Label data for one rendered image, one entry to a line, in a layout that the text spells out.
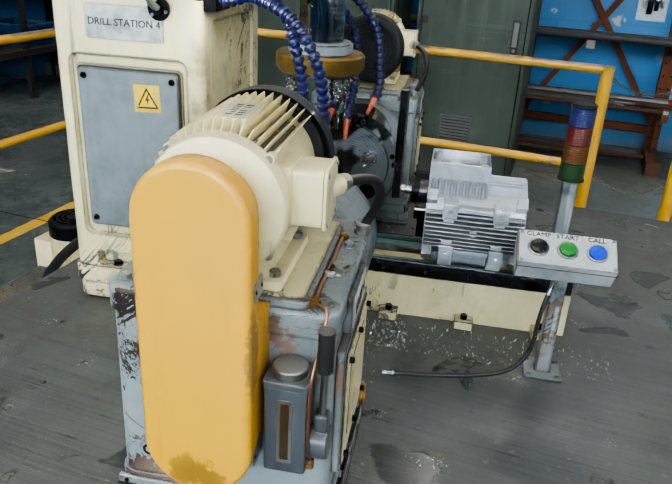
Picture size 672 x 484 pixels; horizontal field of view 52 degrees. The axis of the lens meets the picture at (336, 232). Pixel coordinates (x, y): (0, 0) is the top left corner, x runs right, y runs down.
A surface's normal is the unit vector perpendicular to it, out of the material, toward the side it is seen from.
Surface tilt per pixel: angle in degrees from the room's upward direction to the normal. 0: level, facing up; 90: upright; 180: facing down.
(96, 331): 0
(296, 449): 90
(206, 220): 90
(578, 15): 90
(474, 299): 90
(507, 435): 0
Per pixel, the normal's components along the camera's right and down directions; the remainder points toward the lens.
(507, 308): -0.18, 0.38
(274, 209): 0.17, 0.38
